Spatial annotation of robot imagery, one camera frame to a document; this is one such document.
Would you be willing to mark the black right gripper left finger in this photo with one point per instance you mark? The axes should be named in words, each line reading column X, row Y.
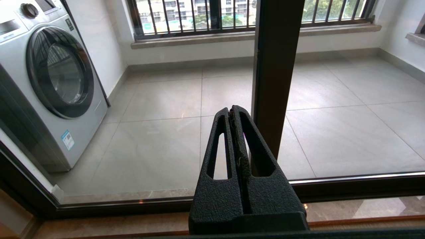
column 215, row 199

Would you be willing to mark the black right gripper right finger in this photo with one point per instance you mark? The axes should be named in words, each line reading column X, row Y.
column 265, row 199

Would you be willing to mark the dark framed sliding glass door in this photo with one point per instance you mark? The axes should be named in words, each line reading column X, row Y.
column 132, row 207

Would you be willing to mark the brown framed glass door panel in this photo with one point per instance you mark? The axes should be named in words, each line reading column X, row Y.
column 279, row 66

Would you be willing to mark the long grey stone window sill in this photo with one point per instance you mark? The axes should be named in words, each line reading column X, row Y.
column 199, row 39

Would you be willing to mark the black metal balcony railing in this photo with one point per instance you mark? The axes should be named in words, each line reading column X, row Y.
column 199, row 32

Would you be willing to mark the white jamb trim strip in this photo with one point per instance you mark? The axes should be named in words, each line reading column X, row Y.
column 31, row 171

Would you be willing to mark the silver front-load washing machine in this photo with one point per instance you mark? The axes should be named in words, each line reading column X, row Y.
column 59, row 73

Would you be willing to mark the small stone window sill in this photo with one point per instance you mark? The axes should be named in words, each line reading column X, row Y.
column 415, row 39

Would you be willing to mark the small window with black bars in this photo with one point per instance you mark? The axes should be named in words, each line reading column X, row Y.
column 422, row 26

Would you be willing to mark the dark window frame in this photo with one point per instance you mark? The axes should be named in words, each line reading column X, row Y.
column 215, row 13

